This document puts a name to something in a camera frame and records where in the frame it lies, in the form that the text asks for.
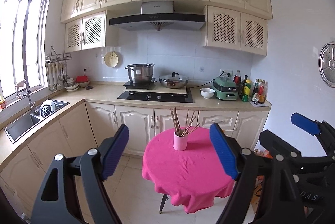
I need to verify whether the kitchen sink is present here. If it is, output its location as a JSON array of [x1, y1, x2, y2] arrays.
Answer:
[[5, 99, 69, 143]]

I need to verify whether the orange package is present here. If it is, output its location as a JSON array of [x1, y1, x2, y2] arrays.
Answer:
[[251, 176, 265, 213]]

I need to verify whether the pink round tablecloth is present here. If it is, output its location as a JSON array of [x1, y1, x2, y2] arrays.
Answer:
[[142, 128, 234, 213]]

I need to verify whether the green yellow bottle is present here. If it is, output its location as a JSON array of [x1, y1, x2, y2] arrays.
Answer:
[[242, 79, 252, 102]]

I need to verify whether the dark olive oil bottle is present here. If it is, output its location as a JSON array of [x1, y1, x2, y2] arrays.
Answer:
[[239, 74, 248, 99]]

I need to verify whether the pink cup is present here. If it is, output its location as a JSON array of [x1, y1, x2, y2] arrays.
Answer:
[[173, 129, 188, 151]]

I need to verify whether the steel faucet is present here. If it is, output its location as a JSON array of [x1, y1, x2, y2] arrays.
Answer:
[[15, 79, 36, 114]]

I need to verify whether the green electric grill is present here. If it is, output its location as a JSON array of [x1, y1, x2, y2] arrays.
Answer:
[[212, 77, 238, 101]]

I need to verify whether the red container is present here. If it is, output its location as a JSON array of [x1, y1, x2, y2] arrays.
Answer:
[[76, 76, 89, 83]]

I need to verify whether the white bowl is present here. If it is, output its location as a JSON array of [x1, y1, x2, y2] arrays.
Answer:
[[200, 87, 215, 99]]

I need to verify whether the black gas hob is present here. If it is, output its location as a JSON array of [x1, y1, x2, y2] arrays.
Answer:
[[117, 89, 194, 103]]

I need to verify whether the hanging utensil rack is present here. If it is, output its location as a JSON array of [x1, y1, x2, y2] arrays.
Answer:
[[45, 46, 72, 92]]

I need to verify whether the steel stock pot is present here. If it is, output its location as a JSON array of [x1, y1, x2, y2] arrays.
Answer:
[[124, 63, 155, 83]]

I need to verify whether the cream perforated steamer plate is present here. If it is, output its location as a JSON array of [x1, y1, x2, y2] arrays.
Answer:
[[103, 51, 119, 68]]

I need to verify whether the steel wok with lid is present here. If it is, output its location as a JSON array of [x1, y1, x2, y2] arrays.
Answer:
[[158, 72, 189, 89]]

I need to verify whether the range hood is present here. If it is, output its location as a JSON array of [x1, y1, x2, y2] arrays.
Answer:
[[108, 1, 206, 31]]

